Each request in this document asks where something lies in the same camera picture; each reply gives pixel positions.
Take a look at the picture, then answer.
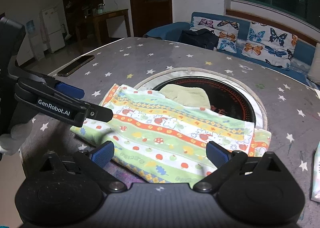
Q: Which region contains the grey star print tablecloth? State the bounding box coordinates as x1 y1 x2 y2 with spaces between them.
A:
19 37 320 228

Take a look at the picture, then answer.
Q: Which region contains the white plastic packet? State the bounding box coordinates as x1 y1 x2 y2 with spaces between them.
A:
309 141 320 203

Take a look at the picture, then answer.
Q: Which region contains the round table heater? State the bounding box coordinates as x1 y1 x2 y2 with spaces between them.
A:
136 68 268 132

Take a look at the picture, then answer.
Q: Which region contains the white water dispenser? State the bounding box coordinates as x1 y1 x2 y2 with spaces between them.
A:
26 20 46 60

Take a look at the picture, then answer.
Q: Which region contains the plain white pillow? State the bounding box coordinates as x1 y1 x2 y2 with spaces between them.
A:
307 42 320 86

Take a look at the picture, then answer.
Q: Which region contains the white refrigerator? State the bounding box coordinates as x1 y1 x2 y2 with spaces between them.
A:
41 6 66 50

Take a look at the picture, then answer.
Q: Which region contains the black bag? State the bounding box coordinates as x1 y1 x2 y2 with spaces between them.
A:
178 28 219 50

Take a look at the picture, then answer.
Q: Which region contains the blue sofa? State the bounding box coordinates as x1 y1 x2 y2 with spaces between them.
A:
144 12 320 90

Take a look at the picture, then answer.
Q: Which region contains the brown wooden side table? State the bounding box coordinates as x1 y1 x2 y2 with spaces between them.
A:
75 9 130 53

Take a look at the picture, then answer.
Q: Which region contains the butterfly print pillow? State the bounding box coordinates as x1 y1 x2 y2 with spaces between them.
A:
241 21 298 71
189 16 240 54

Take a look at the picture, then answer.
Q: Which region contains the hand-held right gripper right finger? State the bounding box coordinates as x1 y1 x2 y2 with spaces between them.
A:
194 140 284 193

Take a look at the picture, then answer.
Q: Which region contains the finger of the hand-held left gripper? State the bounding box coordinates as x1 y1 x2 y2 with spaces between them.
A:
14 79 113 128
15 66 85 99

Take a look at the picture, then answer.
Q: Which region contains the person's left hand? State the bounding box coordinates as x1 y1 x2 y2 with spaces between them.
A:
0 119 36 155

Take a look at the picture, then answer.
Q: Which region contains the pale green cloth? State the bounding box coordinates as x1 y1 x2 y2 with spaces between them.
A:
159 83 212 109

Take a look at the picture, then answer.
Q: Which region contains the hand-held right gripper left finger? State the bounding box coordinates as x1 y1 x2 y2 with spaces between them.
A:
40 140 128 193

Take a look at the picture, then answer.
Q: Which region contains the brown wooden door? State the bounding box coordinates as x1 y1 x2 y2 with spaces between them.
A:
127 0 173 38

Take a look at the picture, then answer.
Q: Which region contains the black smartphone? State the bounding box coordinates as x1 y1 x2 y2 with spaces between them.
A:
57 55 96 77

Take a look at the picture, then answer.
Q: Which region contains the colourful fruit print cloth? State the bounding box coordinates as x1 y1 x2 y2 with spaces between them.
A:
70 83 272 184

